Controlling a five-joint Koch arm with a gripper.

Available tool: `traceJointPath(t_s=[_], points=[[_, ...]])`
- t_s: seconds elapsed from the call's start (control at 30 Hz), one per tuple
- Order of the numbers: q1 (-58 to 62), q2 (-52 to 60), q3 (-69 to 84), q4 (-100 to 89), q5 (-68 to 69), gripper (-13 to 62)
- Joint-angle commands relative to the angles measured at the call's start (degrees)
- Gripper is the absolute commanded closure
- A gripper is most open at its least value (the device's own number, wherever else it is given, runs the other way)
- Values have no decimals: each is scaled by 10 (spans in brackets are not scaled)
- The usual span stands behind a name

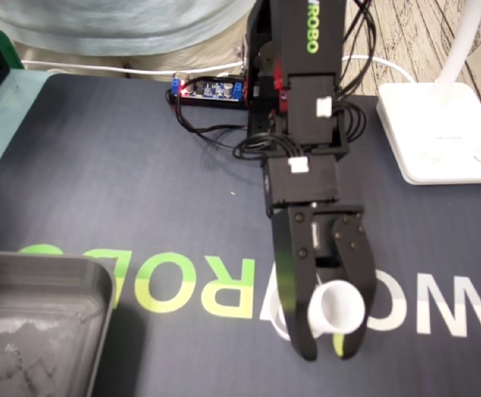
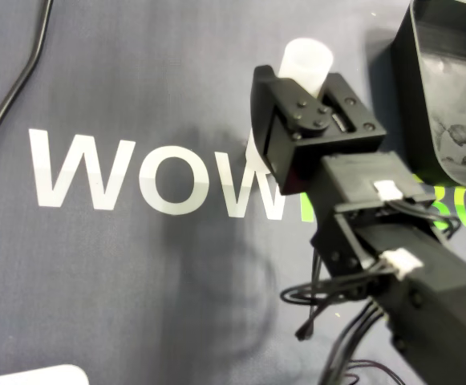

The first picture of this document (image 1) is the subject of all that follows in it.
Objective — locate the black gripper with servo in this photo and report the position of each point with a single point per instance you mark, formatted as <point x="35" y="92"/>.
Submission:
<point x="327" y="240"/>

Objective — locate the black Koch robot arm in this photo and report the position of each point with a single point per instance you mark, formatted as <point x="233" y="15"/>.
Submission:
<point x="310" y="103"/>

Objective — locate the white desk lamp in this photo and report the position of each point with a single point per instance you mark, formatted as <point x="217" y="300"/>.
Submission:
<point x="434" y="132"/>

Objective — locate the blue circuit board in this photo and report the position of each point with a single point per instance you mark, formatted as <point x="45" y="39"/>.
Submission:
<point x="211" y="90"/>

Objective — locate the person in teal shirt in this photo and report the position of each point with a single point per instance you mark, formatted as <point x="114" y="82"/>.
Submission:
<point x="120" y="25"/>

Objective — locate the black plastic tray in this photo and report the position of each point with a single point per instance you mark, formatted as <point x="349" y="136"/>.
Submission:
<point x="37" y="322"/>

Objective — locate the white plastic cup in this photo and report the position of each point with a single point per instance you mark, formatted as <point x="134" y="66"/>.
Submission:
<point x="339" y="310"/>

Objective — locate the green box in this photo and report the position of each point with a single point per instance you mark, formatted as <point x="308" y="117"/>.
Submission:
<point x="10" y="45"/>

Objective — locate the dark grey WOWROBO mat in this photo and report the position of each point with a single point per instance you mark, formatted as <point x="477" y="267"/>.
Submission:
<point x="99" y="165"/>

